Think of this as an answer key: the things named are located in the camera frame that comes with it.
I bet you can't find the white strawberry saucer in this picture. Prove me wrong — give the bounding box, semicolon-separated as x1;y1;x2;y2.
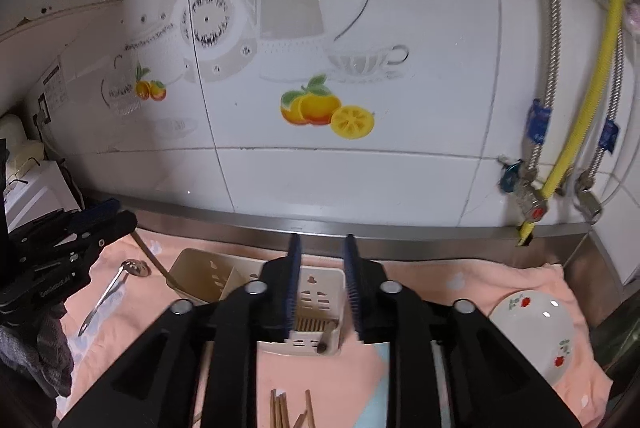
489;290;575;386

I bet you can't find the beige plastic utensil holder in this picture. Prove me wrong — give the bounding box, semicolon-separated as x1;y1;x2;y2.
169;248;346;356

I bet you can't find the metal slotted spoon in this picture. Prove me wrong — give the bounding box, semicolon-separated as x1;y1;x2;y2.
77;259;151;337

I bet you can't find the yellow gas hose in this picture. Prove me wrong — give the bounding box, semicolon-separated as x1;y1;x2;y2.
516;0;627;249

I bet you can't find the wall power socket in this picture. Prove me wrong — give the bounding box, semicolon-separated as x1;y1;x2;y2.
34;93;51;128

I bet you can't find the metal gas valve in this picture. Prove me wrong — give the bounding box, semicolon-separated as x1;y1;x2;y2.
497;156;548;223

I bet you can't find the peach printed towel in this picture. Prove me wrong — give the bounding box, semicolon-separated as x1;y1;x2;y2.
56;231;612;427

